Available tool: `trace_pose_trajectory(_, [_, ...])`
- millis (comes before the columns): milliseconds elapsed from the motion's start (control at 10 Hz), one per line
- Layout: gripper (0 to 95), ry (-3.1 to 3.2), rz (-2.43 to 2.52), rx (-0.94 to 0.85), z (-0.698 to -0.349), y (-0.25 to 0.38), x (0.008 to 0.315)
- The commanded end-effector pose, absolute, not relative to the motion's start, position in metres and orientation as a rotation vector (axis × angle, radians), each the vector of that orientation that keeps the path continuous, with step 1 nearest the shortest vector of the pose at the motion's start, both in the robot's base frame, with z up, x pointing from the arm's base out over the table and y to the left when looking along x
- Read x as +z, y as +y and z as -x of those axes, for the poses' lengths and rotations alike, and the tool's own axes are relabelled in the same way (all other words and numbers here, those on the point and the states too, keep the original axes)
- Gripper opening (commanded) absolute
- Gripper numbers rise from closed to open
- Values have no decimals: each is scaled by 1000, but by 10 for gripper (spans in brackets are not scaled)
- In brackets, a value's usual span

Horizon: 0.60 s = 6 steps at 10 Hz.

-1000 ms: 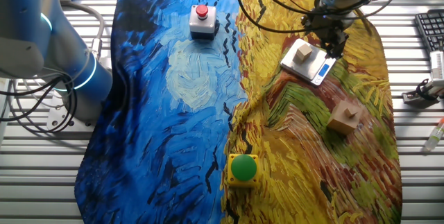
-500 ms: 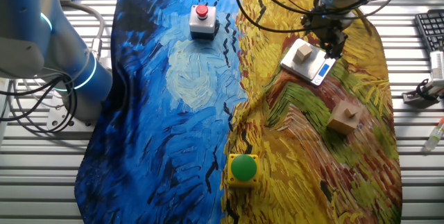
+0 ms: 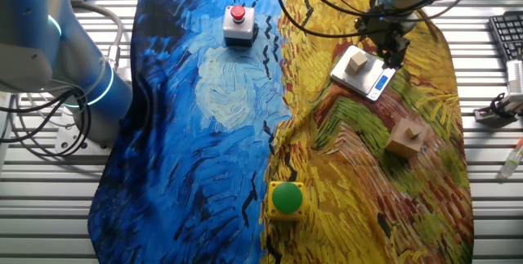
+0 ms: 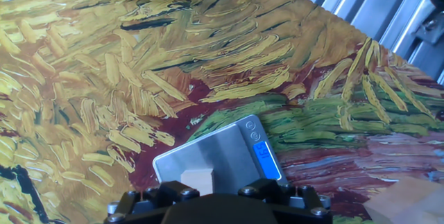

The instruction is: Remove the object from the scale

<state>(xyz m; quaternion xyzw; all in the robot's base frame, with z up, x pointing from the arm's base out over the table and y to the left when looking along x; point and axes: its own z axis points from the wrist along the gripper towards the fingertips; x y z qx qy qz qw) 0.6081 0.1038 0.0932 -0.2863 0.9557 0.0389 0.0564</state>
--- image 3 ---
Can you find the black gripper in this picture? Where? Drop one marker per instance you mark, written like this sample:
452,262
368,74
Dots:
388,33

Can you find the small wooden cube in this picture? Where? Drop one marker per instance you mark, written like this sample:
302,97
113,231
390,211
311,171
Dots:
357,63

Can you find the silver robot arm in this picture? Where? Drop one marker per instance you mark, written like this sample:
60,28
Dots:
32,31

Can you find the silver digital kitchen scale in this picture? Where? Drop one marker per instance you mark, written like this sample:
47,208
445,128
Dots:
363,82

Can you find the large wooden block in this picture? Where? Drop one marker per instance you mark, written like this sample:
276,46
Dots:
402,145

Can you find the black computer keyboard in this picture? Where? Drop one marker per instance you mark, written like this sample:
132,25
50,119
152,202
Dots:
508,35

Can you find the grey box red button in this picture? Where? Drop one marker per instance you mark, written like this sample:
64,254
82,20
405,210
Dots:
238,27

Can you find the clear tube orange cap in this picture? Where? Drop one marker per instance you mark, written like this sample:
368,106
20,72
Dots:
512,162

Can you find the yellow box green button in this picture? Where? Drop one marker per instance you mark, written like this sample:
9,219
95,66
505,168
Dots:
287,198

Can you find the Van Gogh print table mat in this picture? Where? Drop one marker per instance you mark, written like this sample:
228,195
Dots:
184,133

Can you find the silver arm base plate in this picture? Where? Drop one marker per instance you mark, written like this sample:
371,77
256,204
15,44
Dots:
67,141

